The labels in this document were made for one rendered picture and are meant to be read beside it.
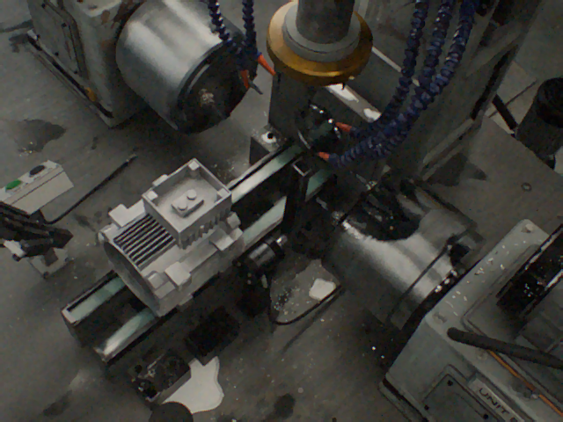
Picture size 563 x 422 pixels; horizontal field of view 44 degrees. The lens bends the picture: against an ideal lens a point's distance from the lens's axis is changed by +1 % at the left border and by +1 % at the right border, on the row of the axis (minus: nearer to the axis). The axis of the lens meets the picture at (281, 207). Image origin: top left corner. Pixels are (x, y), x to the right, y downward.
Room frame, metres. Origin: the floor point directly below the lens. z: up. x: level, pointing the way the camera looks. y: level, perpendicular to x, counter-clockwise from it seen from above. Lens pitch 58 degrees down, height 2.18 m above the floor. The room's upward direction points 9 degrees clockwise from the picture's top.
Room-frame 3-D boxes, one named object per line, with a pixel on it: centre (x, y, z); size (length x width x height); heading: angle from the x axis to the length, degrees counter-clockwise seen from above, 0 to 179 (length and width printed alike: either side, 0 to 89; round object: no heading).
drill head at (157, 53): (1.06, 0.29, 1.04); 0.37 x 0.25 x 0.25; 52
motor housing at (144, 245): (0.60, 0.19, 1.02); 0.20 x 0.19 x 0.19; 142
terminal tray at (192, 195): (0.63, 0.17, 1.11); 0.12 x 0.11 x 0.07; 142
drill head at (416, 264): (0.64, -0.26, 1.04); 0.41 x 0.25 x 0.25; 52
